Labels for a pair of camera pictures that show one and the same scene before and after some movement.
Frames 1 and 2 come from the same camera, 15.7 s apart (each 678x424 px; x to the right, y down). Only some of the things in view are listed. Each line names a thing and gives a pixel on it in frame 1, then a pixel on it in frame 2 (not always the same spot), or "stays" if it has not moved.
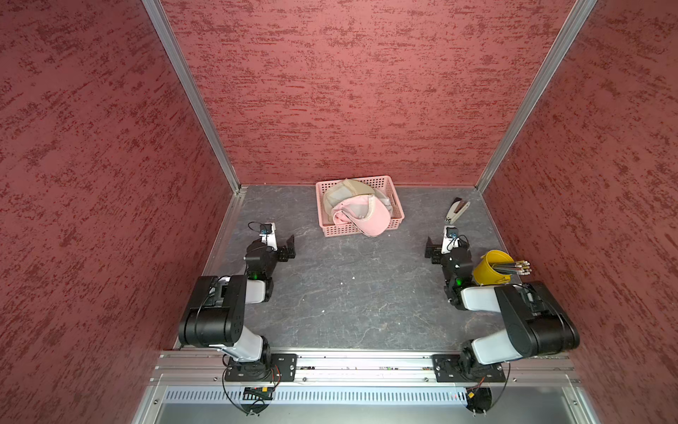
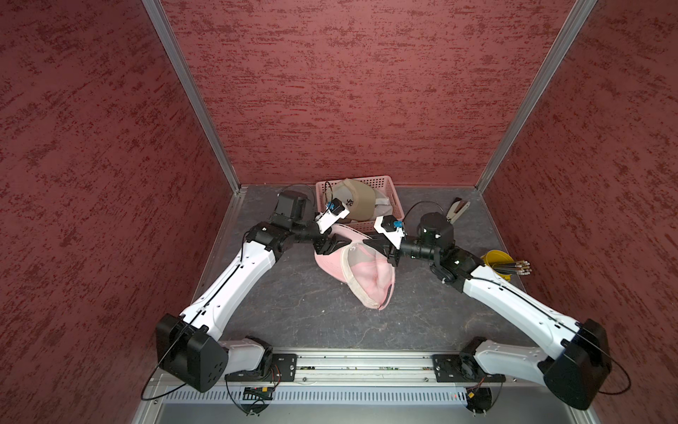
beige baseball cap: (349, 188) stays
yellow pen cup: (484, 276) stays
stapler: (455, 210) stays
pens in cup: (521, 268) stays
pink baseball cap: (366, 212) -> (364, 268)
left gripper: (282, 254) -> (325, 245)
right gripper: (436, 252) -> (385, 246)
